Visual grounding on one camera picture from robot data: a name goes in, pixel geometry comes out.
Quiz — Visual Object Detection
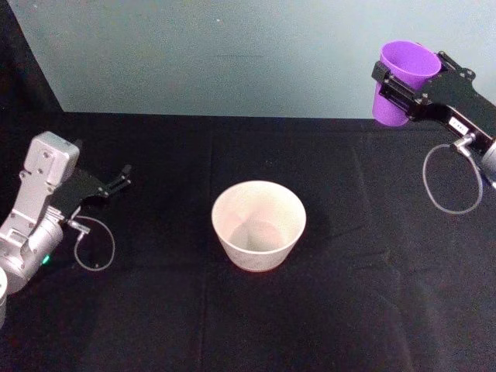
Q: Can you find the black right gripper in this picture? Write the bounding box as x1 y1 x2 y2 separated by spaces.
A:
370 50 496 153

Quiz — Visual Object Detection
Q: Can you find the thin gripper cable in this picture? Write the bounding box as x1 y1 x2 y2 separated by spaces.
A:
66 215 117 273
422 133 485 215

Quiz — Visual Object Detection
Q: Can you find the black table cloth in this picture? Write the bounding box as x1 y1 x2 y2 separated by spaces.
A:
0 0 496 372

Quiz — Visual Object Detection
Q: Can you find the thin right gripper cable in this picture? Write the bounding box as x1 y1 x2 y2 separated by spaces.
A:
422 133 485 215

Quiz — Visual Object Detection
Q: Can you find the white paper bowl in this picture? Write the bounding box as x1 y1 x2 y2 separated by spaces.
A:
211 180 308 273

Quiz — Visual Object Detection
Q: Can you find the purple plastic cup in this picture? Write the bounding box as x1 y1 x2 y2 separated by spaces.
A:
371 40 443 127

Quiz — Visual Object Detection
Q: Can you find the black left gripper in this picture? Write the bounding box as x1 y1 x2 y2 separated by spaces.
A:
49 164 133 222

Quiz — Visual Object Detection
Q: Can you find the thin left gripper cable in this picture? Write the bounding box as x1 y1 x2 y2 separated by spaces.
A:
66 215 117 273

